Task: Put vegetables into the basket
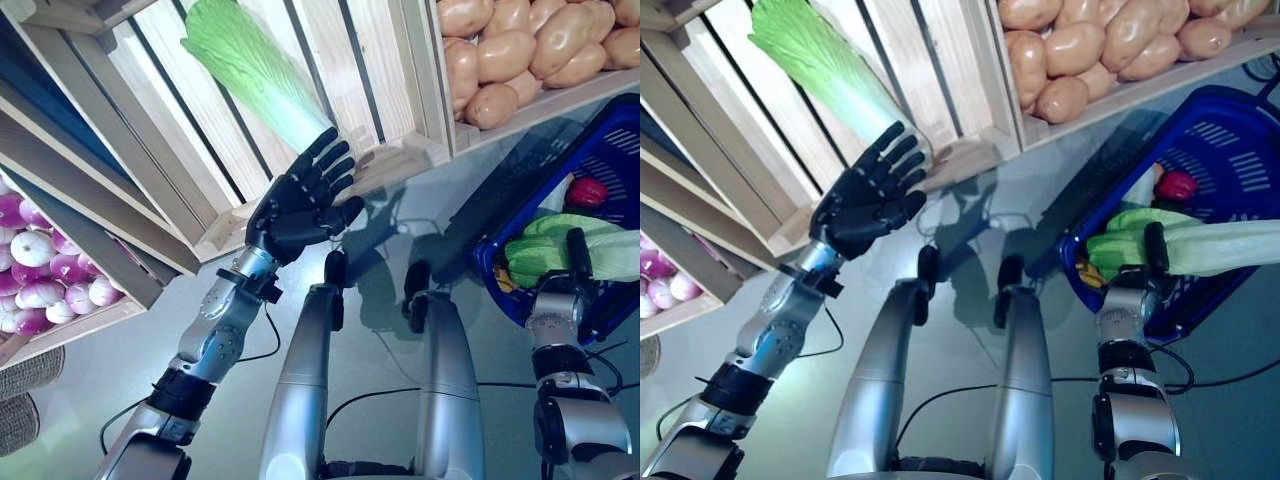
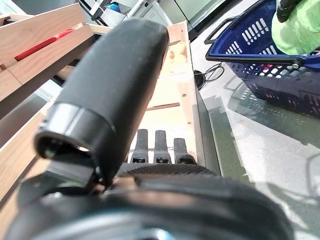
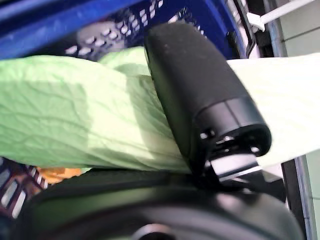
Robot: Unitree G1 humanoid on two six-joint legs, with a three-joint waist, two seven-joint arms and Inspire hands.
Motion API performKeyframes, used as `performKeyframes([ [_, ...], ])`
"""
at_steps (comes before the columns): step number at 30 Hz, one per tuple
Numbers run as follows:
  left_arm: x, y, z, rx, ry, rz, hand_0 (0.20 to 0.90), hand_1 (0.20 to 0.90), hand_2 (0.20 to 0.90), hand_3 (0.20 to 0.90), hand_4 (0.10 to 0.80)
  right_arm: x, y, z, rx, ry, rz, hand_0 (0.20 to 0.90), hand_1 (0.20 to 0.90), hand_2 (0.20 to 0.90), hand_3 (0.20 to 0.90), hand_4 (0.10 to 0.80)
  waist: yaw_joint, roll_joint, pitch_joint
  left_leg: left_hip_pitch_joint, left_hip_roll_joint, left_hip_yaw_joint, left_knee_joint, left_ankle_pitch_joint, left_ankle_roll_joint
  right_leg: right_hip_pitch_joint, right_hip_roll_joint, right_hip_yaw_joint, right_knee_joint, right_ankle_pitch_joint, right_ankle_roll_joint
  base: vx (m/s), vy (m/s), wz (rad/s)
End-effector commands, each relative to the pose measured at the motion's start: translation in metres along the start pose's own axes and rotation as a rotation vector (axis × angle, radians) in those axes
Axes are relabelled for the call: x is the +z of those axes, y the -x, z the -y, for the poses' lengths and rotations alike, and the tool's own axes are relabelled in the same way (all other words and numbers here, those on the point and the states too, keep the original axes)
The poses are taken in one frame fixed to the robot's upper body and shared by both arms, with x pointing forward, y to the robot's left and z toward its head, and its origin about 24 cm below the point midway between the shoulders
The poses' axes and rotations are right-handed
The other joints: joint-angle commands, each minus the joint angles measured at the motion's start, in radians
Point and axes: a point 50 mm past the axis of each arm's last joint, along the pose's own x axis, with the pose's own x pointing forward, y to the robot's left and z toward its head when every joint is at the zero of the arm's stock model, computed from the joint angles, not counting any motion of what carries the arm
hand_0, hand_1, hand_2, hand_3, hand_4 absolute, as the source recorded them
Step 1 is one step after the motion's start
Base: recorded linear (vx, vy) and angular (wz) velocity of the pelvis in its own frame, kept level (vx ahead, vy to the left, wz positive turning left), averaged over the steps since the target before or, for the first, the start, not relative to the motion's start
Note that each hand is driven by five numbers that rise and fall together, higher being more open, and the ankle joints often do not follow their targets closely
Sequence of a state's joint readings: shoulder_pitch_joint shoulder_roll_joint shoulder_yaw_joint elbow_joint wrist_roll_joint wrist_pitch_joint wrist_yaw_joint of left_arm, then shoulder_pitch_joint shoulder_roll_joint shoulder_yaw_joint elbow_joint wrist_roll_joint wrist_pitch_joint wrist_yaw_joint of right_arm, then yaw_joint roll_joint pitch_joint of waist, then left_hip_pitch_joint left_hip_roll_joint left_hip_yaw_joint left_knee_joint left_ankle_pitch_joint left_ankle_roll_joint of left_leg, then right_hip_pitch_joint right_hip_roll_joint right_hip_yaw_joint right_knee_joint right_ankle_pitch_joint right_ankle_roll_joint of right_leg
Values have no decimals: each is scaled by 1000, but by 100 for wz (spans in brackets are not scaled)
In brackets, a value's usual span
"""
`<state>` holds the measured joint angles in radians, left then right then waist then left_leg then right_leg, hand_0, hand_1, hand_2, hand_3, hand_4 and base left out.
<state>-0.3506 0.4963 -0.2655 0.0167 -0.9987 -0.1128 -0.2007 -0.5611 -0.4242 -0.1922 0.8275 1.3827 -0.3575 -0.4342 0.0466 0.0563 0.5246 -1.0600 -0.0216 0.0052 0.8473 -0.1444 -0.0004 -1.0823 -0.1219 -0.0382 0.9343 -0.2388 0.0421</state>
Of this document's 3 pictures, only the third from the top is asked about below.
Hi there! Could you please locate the green white napa cabbage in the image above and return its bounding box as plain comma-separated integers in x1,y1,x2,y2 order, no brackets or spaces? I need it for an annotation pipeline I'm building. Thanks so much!
0,47,320,175

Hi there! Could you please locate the blue plastic shopping basket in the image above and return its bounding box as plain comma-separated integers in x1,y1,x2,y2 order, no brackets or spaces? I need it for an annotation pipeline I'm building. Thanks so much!
0,0,316,240

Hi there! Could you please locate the orange yellow vegetable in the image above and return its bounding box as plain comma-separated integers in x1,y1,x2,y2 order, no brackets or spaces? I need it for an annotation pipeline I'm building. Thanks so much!
37,166,83,185

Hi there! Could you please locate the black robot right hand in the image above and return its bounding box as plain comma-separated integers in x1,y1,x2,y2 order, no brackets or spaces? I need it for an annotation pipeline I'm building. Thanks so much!
14,21,305,240

